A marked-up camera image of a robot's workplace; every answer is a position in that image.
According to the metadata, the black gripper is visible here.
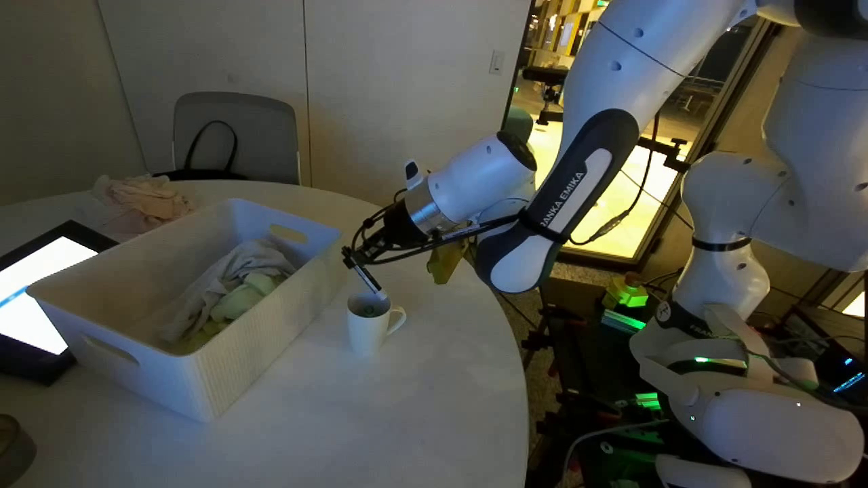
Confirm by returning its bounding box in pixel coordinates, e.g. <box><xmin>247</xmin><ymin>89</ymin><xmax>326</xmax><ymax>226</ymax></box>
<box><xmin>339</xmin><ymin>205</ymin><xmax>427</xmax><ymax>271</ymax></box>

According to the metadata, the white mug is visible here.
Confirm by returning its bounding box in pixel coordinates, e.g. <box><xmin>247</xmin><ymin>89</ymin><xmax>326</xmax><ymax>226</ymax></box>
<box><xmin>345</xmin><ymin>294</ymin><xmax>408</xmax><ymax>358</ymax></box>

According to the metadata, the grey white cloth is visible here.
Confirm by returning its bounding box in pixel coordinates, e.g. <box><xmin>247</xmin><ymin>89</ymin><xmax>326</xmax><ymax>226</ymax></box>
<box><xmin>156</xmin><ymin>237</ymin><xmax>300</xmax><ymax>352</ymax></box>

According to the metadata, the pale green cloth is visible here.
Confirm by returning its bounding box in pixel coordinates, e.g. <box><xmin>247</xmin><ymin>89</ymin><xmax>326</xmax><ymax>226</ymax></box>
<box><xmin>209</xmin><ymin>268</ymin><xmax>281</xmax><ymax>327</ymax></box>

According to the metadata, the white plastic box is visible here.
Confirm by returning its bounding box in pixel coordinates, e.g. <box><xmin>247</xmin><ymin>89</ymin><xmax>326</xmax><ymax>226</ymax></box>
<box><xmin>33</xmin><ymin>195</ymin><xmax>353</xmax><ymax>427</ymax></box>

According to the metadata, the grey chair with bag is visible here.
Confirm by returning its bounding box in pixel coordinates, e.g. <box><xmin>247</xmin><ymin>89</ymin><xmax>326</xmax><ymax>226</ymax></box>
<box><xmin>168</xmin><ymin>89</ymin><xmax>303</xmax><ymax>187</ymax></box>

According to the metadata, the dark green round object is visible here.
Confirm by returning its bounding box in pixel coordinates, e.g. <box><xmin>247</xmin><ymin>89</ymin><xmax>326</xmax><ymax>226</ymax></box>
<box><xmin>498</xmin><ymin>107</ymin><xmax>536</xmax><ymax>148</ymax></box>

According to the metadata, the pink crumpled cloth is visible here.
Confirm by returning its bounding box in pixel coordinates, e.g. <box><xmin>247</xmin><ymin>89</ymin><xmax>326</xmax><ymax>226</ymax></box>
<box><xmin>88</xmin><ymin>171</ymin><xmax>198</xmax><ymax>230</ymax></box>

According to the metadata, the black bench behind glass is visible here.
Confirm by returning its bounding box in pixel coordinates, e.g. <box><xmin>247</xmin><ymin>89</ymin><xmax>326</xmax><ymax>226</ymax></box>
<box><xmin>517</xmin><ymin>61</ymin><xmax>575</xmax><ymax>129</ymax></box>

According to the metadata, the green glowing device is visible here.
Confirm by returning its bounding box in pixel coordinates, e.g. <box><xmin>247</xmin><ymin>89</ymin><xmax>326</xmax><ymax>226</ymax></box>
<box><xmin>598</xmin><ymin>278</ymin><xmax>655</xmax><ymax>340</ymax></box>

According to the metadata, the black tablet lit screen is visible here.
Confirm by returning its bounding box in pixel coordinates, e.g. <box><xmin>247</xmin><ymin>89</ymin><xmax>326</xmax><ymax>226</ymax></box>
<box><xmin>0</xmin><ymin>221</ymin><xmax>121</xmax><ymax>388</ymax></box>

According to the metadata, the black device blue light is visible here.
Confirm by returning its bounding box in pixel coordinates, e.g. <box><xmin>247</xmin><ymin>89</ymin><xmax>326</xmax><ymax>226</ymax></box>
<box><xmin>810</xmin><ymin>348</ymin><xmax>868</xmax><ymax>401</ymax></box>

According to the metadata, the black bag with strap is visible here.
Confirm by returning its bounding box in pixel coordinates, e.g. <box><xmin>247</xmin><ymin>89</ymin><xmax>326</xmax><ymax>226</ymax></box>
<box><xmin>152</xmin><ymin>118</ymin><xmax>303</xmax><ymax>187</ymax></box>

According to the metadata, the white cable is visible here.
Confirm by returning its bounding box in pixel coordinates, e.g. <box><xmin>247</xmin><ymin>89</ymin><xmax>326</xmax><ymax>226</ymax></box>
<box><xmin>556</xmin><ymin>416</ymin><xmax>675</xmax><ymax>488</ymax></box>

